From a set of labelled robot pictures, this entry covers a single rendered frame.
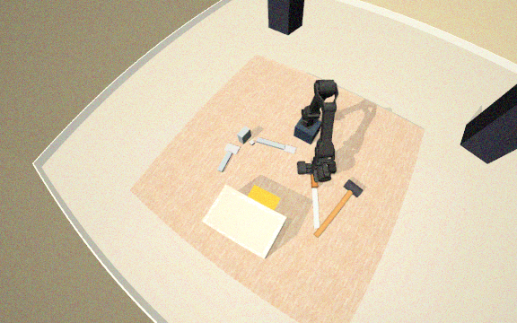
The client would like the mallet with wooden handle and black head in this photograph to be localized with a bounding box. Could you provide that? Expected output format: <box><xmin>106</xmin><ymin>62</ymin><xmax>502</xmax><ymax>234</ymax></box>
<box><xmin>314</xmin><ymin>179</ymin><xmax>364</xmax><ymax>238</ymax></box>

